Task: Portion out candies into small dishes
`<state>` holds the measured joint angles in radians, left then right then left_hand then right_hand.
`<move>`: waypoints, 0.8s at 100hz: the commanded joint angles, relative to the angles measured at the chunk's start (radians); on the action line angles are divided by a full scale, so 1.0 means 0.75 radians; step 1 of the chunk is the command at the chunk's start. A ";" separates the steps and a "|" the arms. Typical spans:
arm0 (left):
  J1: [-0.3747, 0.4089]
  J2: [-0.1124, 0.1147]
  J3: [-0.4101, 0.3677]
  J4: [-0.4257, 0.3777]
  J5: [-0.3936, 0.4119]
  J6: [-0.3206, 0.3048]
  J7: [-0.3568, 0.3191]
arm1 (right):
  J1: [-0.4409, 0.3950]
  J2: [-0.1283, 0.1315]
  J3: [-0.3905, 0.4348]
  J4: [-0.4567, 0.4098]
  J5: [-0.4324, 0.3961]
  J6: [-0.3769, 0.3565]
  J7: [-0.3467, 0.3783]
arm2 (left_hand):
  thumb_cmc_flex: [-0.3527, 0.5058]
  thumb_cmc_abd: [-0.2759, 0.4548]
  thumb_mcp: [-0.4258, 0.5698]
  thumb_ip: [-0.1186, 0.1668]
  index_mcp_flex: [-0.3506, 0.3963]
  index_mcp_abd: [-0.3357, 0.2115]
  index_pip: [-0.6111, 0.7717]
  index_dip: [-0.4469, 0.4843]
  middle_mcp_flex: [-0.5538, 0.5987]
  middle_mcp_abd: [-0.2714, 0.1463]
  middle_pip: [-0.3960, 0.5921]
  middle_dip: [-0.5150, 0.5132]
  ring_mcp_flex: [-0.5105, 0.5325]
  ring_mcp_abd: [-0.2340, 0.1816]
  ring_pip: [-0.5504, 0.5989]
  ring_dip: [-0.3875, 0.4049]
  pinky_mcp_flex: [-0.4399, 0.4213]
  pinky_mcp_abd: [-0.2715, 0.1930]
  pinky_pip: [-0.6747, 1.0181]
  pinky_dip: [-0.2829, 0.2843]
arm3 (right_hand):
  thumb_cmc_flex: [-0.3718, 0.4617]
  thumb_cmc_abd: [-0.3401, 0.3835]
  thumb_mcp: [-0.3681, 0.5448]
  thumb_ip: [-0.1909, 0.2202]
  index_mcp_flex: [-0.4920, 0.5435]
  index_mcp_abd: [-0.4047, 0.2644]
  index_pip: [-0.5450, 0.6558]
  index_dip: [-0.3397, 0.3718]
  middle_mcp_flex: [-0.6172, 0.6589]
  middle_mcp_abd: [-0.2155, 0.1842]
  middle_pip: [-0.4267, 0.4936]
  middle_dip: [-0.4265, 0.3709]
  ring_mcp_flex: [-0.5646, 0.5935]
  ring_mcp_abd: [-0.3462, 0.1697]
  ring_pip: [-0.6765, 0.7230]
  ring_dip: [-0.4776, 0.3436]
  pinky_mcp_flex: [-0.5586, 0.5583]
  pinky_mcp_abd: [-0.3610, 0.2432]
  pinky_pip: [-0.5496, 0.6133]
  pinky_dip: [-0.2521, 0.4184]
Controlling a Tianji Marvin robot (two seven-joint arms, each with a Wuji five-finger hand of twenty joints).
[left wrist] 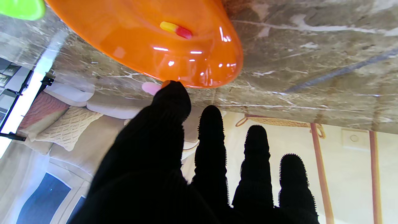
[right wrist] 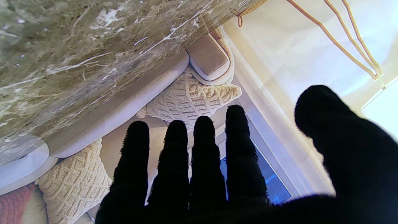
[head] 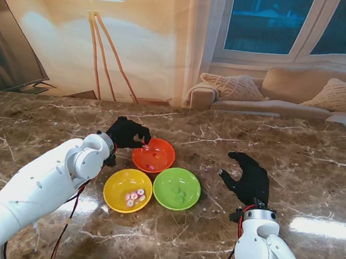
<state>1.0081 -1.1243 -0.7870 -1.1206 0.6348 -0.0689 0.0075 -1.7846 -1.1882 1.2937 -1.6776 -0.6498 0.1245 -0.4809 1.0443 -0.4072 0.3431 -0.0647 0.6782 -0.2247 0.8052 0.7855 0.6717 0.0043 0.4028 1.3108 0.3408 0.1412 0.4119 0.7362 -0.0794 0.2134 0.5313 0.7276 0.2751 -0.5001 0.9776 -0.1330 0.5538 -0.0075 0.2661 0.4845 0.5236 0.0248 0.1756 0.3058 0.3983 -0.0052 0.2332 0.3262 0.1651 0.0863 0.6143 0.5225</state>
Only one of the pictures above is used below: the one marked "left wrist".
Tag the white wall socket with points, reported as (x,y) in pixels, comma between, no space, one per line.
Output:
(354,138)

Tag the orange plastic bowl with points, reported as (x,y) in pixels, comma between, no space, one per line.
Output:
(133,34)

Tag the woven basket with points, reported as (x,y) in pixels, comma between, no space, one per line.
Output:
(279,121)

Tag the green plastic bowl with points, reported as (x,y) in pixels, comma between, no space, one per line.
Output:
(21,7)

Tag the pink knitted pillow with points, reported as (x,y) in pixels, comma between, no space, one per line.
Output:
(40,109)

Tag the white framed window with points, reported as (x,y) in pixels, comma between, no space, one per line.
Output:
(43,202)

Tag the beige sofa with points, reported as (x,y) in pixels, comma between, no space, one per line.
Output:
(102,133)

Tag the cream knitted pillow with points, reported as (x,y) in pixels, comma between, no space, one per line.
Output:
(67,127)

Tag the black metal stand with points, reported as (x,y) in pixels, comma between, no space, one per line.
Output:
(23,90)

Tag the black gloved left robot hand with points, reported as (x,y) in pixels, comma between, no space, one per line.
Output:
(149,174)

